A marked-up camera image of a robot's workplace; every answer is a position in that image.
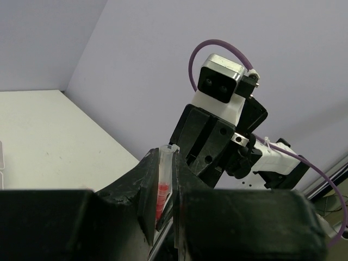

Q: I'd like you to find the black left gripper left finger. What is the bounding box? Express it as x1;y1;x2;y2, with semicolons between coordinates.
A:
1;148;159;260

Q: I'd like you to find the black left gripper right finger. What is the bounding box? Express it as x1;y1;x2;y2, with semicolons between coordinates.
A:
172;154;328;260

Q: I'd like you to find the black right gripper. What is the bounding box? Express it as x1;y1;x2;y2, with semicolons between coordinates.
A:
169;96;268;188

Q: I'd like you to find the clear small cap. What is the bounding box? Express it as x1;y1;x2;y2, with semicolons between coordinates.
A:
157;144;181;218

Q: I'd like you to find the red pencil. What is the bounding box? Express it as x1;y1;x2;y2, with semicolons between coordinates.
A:
156;182;172;232

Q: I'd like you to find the white six-compartment organizer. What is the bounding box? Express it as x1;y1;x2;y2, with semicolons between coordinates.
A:
0;141;5;190

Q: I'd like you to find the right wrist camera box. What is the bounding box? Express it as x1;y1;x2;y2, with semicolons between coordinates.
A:
191;54;259;126

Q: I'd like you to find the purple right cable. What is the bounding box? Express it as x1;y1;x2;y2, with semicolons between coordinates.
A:
189;39;348;248

